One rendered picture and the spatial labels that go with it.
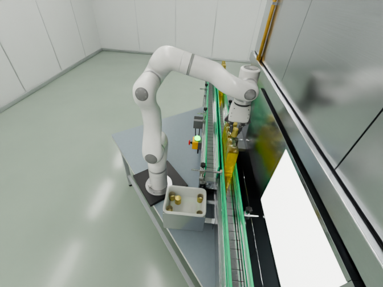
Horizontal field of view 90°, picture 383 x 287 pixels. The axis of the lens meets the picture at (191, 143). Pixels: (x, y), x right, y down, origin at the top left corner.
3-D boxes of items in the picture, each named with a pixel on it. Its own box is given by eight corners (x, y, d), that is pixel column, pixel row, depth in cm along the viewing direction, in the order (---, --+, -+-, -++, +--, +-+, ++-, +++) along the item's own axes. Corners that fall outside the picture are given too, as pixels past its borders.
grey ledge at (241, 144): (243, 158, 139) (246, 147, 131) (230, 157, 139) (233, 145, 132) (231, 98, 212) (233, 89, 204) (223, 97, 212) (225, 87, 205)
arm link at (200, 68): (189, 62, 71) (264, 87, 74) (193, 50, 83) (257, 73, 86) (183, 84, 76) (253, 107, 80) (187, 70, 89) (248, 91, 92)
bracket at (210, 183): (215, 190, 112) (216, 183, 108) (199, 188, 112) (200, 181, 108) (215, 185, 115) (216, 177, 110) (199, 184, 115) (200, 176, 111)
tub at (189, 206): (204, 225, 102) (206, 216, 96) (162, 220, 102) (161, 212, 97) (204, 197, 115) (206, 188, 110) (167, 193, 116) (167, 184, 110)
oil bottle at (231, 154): (231, 177, 112) (240, 150, 98) (221, 176, 112) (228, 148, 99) (231, 169, 117) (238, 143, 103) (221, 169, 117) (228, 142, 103)
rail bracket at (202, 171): (220, 183, 108) (223, 167, 100) (190, 180, 108) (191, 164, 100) (219, 179, 110) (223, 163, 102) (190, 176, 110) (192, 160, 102)
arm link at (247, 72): (254, 102, 85) (251, 93, 92) (263, 72, 76) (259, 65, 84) (235, 100, 85) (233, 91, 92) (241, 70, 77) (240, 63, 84)
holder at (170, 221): (212, 233, 107) (216, 218, 97) (163, 228, 108) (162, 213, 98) (212, 205, 120) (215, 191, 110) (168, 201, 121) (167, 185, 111)
